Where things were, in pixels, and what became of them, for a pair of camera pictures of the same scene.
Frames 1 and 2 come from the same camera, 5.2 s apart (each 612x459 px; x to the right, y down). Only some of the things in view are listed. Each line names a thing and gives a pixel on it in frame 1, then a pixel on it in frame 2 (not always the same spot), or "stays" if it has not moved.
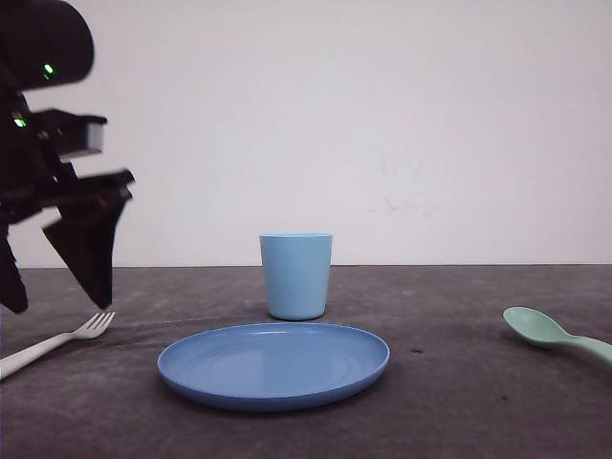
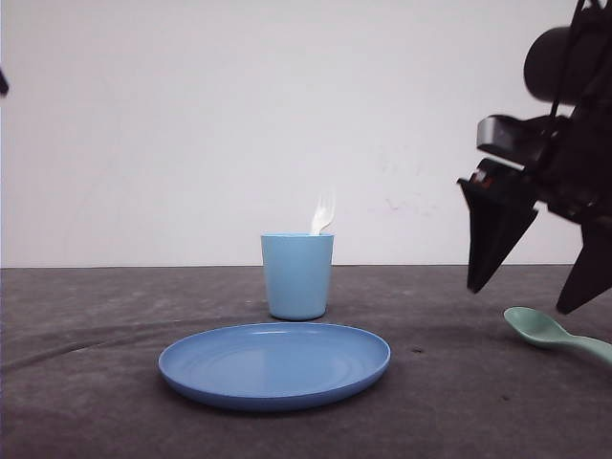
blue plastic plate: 269,366 stays
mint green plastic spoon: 538,327 stays
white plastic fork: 95,327 to 324,210
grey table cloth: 457,383 stays
